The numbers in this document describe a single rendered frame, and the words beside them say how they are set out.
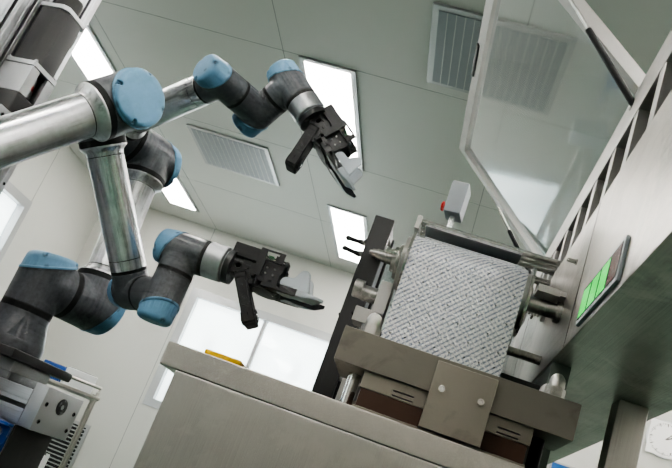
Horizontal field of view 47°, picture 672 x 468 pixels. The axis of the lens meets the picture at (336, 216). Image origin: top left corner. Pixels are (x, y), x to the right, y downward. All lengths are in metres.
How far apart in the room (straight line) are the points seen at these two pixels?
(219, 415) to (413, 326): 0.45
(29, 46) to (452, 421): 1.19
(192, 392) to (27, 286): 0.67
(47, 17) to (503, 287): 1.14
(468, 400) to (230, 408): 0.37
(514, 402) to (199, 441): 0.50
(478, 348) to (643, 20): 2.01
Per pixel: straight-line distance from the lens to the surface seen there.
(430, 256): 1.56
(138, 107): 1.50
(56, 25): 1.86
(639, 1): 3.20
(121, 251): 1.66
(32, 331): 1.83
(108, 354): 7.66
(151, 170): 2.02
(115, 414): 7.52
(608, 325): 1.27
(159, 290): 1.57
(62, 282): 1.85
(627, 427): 1.69
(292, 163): 1.68
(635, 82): 1.64
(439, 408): 1.27
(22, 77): 1.81
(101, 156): 1.65
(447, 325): 1.53
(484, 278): 1.56
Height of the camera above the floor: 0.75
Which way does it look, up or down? 20 degrees up
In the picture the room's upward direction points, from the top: 21 degrees clockwise
